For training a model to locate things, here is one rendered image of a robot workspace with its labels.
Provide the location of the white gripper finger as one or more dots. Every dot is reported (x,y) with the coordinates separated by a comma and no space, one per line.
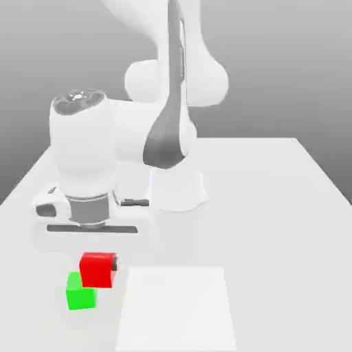
(114,263)

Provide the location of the small green cube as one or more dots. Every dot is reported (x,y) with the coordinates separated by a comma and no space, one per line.
(81,298)

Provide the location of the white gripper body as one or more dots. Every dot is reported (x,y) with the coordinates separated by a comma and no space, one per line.
(90,240)

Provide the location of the small red cube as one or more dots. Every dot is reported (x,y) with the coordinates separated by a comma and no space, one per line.
(96,271)

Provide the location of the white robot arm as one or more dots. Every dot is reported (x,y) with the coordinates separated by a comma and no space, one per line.
(82,143)

